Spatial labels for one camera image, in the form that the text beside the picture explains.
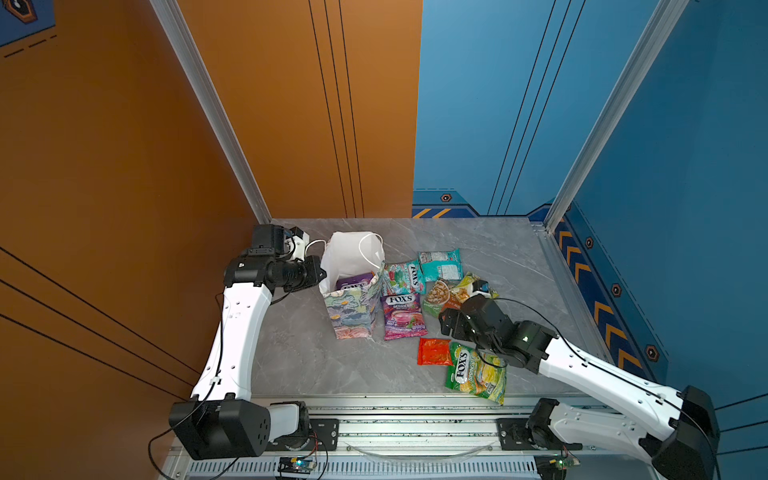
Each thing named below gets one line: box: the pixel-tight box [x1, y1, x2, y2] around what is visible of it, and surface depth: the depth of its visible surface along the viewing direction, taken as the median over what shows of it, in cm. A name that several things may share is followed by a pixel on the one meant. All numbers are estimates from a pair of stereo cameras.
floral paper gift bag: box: [320, 232, 385, 340], surface depth 81 cm
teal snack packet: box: [418, 248, 464, 282], surface depth 107 cm
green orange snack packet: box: [422, 280, 470, 318], surface depth 99 cm
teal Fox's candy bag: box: [382, 260, 426, 296], surface depth 101 cm
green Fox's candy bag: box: [445, 342, 507, 405], surface depth 82 cm
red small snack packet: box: [417, 338, 454, 366], surface depth 87 cm
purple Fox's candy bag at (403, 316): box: [381, 293, 428, 341], surface depth 93 cm
